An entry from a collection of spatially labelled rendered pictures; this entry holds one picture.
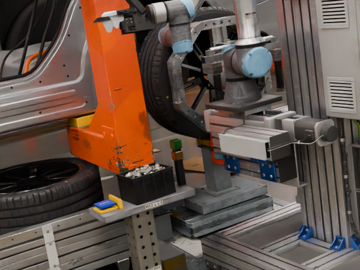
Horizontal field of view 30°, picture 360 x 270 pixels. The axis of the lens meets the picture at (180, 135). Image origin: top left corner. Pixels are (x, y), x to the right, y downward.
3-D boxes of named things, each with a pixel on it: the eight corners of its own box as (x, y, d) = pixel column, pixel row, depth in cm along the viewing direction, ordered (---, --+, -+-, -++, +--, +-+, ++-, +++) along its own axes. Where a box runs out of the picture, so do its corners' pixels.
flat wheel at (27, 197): (54, 193, 379) (46, 152, 374) (133, 207, 333) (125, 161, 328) (-53, 234, 334) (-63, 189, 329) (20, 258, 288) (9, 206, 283)
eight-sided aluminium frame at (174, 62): (268, 115, 348) (255, 10, 336) (276, 117, 342) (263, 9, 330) (178, 141, 323) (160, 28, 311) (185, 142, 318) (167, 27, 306)
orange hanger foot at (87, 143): (99, 147, 362) (88, 84, 354) (141, 162, 316) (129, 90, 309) (70, 155, 354) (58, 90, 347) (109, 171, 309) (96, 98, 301)
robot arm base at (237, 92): (269, 97, 268) (266, 72, 266) (239, 105, 261) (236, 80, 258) (246, 95, 281) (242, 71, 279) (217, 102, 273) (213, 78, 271)
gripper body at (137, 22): (124, 32, 233) (157, 27, 236) (119, 8, 232) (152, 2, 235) (119, 35, 240) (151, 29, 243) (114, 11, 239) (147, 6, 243)
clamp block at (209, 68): (212, 71, 305) (210, 60, 304) (223, 72, 297) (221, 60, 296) (202, 73, 303) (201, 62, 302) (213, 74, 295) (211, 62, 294)
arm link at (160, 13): (164, 0, 237) (157, 4, 244) (151, 2, 235) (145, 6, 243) (167, 21, 237) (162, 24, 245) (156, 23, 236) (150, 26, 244)
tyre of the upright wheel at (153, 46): (159, 155, 348) (257, 105, 375) (181, 162, 328) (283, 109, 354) (116, 35, 329) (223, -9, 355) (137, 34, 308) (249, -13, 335)
